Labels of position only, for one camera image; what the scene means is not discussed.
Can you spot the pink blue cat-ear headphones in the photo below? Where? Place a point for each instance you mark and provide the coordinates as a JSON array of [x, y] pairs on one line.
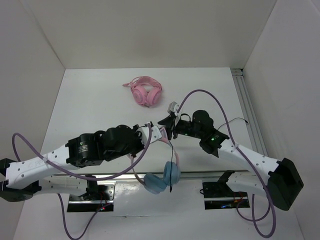
[[171, 172]]

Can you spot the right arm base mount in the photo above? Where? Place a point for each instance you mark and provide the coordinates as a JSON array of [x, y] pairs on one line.
[[217, 195]]

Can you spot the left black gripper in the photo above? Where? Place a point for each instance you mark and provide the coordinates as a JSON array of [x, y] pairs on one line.
[[141, 144]]

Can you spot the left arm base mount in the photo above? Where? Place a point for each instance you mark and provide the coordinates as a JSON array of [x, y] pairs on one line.
[[95, 197]]

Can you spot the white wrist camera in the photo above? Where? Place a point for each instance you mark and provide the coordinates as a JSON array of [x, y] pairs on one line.
[[147, 130], [175, 109]]

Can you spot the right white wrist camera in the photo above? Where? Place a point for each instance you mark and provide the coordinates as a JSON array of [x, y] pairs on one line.
[[175, 109]]

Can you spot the aluminium rail front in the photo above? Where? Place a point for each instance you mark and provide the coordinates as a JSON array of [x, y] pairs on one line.
[[142, 178]]

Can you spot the pink headphones with wrapped cable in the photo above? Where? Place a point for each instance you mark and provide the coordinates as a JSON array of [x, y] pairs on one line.
[[146, 91]]

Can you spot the aluminium rail right edge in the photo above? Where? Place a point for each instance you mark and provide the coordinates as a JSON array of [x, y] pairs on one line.
[[249, 115]]

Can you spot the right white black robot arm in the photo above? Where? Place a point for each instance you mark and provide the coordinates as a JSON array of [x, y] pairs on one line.
[[280, 178]]

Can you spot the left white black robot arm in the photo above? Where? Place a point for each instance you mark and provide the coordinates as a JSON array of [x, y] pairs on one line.
[[53, 173]]

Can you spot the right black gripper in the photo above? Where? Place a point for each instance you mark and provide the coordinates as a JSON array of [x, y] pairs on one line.
[[168, 121]]

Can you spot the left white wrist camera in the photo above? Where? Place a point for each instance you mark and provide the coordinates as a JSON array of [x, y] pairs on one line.
[[147, 130]]

